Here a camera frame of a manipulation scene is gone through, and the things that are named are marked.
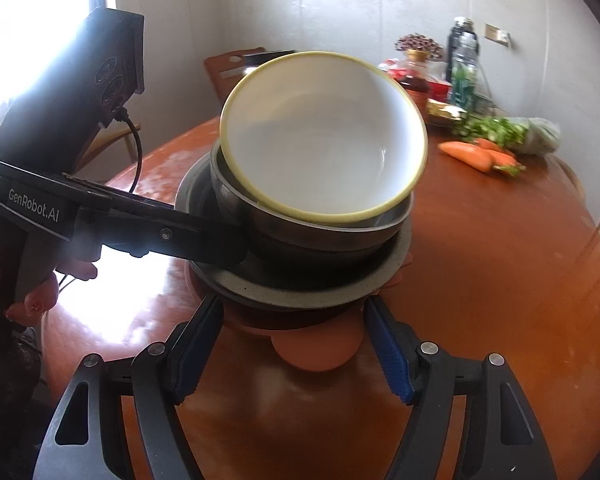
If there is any small steel bowl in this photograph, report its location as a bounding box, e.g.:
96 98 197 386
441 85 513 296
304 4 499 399
210 143 413 255

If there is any large steel bowl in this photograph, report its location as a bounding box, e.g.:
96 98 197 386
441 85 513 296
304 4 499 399
175 153 412 310

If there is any yellow bowl with handle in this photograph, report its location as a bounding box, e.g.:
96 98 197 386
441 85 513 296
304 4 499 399
219 51 428 224

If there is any orange plastic plate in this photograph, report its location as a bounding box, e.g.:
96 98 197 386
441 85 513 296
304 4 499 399
184 251 415 373

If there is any person's left hand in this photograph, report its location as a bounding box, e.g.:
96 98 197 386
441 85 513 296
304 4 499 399
4 257 97 327

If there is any light wooden armchair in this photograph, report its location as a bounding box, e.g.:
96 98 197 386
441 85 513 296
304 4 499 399
76 126 138 172

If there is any clear jar black lid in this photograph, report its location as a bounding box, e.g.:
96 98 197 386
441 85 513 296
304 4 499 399
242 50 294 76

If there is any front carrot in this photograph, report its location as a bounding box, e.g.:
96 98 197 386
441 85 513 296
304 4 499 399
438 141 493 174

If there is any carrot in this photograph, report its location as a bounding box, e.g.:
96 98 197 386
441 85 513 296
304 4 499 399
475 138 526 177
438 141 493 174

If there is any rear carrot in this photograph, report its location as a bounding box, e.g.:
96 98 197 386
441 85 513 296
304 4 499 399
475 138 526 177

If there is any bag of green vegetables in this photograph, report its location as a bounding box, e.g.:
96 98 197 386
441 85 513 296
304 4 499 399
454 115 562 156

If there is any dark sauce bottle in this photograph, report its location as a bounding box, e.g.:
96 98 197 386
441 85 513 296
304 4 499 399
400 49 431 119

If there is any red food package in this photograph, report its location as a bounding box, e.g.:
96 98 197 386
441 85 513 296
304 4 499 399
377 58 451 102

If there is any dried flower bunch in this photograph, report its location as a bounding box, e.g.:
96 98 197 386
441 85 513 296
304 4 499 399
394 32 443 61

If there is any black thermos bottle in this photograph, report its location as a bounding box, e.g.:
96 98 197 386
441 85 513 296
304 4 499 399
445 16 479 82

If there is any clear green water bottle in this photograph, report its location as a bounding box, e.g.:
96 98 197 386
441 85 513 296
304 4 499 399
450 32 478 112

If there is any black cable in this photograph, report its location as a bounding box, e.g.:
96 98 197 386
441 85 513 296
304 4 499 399
110 105 145 195

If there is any wall power socket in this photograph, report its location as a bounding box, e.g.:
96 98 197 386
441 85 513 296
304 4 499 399
484 24 512 48

